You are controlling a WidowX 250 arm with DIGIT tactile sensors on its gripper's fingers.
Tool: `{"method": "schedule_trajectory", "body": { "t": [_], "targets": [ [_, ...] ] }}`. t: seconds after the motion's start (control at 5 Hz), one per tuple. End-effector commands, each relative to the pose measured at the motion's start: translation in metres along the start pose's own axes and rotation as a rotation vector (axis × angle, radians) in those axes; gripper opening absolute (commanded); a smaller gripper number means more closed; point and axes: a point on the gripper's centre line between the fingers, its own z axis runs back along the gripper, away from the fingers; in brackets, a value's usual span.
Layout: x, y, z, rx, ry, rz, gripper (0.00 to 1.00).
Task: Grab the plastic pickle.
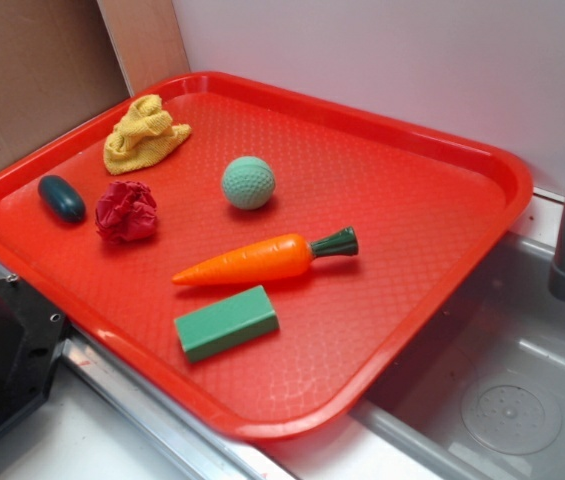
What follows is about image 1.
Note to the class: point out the dark green plastic pickle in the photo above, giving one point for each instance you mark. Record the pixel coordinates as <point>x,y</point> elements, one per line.
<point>62,199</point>

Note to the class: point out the brown cardboard panel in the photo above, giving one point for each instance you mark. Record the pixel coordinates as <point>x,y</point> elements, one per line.
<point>58,69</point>

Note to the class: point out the light green dimpled ball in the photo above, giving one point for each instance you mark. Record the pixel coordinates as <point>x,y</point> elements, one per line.
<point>248,183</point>

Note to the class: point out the light wooden board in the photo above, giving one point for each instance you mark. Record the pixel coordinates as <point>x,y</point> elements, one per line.
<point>147,41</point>

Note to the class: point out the red plastic tray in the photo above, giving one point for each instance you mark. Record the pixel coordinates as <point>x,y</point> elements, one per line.
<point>426,208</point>

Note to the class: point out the yellow crumpled cloth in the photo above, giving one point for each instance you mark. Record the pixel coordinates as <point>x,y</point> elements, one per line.
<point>145,135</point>

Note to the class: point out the orange plastic carrot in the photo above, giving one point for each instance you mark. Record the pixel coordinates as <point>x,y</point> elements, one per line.
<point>278,258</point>

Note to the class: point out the grey plastic sink basin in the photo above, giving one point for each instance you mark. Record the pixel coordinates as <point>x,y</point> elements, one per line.
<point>478,394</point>

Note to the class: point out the red crumpled cloth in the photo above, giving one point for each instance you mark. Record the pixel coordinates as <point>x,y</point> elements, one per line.
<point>127,211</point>

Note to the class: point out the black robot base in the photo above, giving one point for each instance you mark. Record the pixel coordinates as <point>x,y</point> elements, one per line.
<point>32,332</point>

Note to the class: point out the green rectangular block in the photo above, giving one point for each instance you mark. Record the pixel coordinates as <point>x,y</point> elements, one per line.
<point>226,324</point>

